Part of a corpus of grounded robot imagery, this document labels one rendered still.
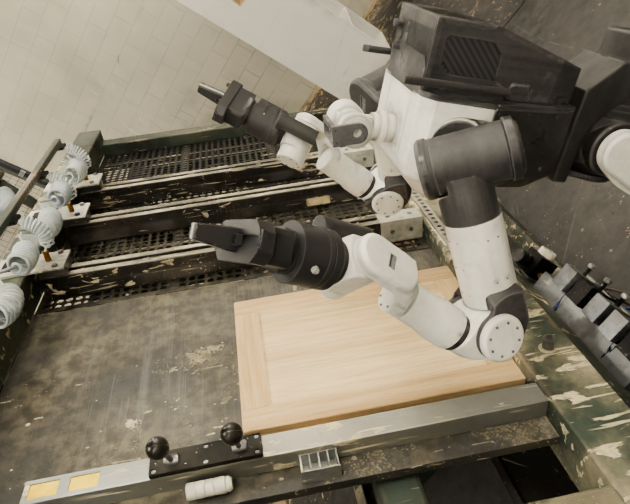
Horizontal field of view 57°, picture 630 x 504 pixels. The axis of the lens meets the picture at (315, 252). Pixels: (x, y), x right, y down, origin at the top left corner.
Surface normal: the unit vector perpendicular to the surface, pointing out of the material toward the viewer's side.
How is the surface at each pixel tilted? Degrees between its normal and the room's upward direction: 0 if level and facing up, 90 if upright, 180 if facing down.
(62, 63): 90
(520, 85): 90
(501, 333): 90
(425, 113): 47
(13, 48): 90
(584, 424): 52
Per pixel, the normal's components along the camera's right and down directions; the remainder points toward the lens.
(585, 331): -0.84, -0.40
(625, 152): 0.16, 0.49
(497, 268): 0.33, 0.20
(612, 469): -0.10, -0.86
